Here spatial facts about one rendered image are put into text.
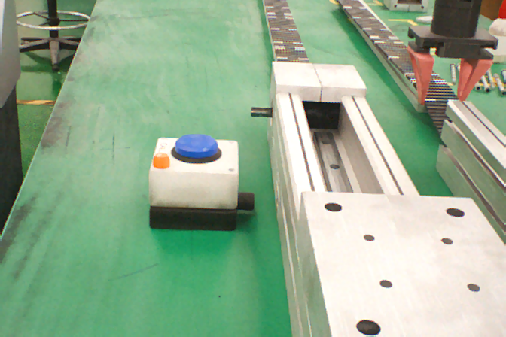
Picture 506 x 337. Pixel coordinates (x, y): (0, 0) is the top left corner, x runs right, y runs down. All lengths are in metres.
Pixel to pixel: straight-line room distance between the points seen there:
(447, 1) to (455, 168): 0.25
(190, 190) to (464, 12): 0.46
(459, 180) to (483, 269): 0.36
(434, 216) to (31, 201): 0.41
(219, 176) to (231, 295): 0.11
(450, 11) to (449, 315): 0.62
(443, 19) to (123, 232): 0.50
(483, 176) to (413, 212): 0.26
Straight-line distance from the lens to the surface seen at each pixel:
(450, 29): 0.92
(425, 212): 0.43
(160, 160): 0.61
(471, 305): 0.36
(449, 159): 0.77
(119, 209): 0.67
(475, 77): 0.95
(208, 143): 0.63
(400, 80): 1.11
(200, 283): 0.56
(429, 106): 0.95
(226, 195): 0.62
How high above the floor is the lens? 1.10
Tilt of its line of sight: 23 degrees down
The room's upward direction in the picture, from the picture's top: 4 degrees clockwise
